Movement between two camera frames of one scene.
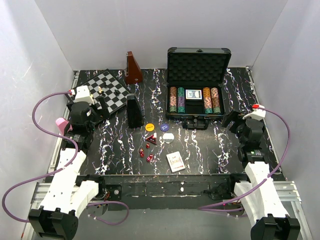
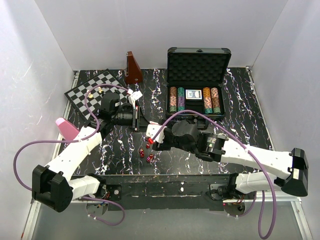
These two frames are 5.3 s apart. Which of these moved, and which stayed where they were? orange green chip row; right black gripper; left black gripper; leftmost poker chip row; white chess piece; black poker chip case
Moved: right black gripper; left black gripper
Stayed: orange green chip row; black poker chip case; white chess piece; leftmost poker chip row
